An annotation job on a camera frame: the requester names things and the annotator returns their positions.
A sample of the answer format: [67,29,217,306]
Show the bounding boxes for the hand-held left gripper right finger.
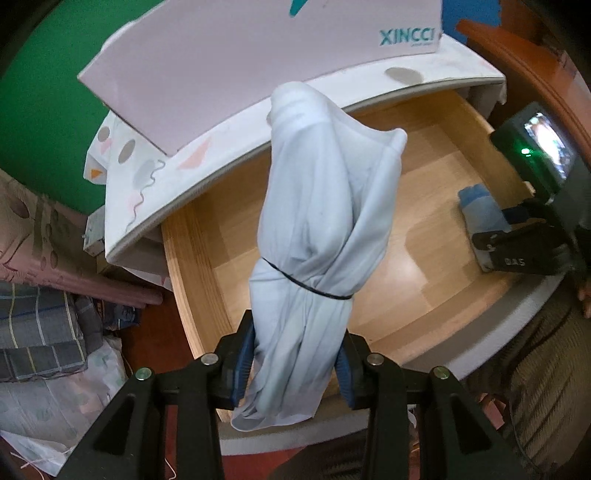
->
[335,330,527,480]

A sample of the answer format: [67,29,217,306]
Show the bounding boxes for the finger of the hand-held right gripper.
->
[472,228,571,276]
[501,198,555,232]

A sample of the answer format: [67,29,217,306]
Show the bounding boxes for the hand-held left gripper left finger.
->
[58,310,257,480]

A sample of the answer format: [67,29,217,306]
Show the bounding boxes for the grey blue sock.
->
[458,184,513,273]

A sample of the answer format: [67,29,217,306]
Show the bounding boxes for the wooden drawer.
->
[161,90,568,457]

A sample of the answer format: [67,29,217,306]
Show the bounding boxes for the light blue underwear bundle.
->
[231,82,408,432]

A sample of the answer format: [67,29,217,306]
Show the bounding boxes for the person's right hand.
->
[577,277,591,319]

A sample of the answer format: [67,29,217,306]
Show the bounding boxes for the dark checked cloth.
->
[268,434,370,480]

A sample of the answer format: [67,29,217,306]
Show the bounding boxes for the blue plastic packet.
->
[92,298,141,333]

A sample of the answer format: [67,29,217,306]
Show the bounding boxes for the brown wooden furniture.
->
[455,0,591,139]

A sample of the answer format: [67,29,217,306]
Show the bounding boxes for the grey bedside cabinet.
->
[105,76,506,278]

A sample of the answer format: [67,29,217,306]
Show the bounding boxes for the white sheer leaf print cloth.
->
[0,337,130,476]

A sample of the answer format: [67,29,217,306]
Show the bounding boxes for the white patterned cover cloth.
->
[84,37,506,259]

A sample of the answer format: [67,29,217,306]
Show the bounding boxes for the small teal and white box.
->
[83,205,108,257]

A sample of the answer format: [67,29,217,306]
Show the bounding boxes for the grey plaid quilt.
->
[0,281,105,384]

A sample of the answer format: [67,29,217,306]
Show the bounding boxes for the pink leaf print curtain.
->
[0,168,164,308]

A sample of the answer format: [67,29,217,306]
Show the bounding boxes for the pink cardboard box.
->
[78,0,444,158]

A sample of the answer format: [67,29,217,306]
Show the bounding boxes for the blue foam wall mat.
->
[441,0,504,31]

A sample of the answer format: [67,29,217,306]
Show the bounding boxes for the green foam wall mat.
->
[0,0,162,217]

